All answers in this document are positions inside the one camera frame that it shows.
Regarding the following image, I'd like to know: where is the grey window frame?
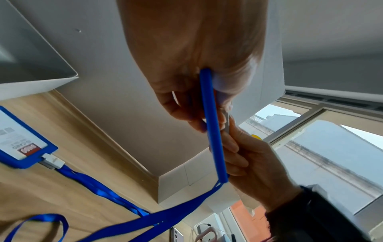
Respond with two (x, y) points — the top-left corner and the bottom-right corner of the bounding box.
(263, 85), (383, 152)

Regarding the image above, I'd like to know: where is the person's left hand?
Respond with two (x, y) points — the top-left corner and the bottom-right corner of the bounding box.
(116, 0), (267, 133)

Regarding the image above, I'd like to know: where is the person's right forearm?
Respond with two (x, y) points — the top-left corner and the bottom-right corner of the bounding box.
(265, 185), (373, 242)

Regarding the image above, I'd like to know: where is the person's right hand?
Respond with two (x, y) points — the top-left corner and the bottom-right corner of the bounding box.
(221, 117), (302, 212)

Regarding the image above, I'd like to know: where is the blue badge holder with card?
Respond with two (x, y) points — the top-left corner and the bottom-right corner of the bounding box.
(0, 105), (59, 170)

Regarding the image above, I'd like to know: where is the blue lanyard with white clip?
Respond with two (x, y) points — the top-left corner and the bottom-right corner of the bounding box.
(0, 153), (151, 242)

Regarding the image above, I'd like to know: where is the white open box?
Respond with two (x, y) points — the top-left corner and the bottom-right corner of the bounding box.
(0, 0), (79, 101)

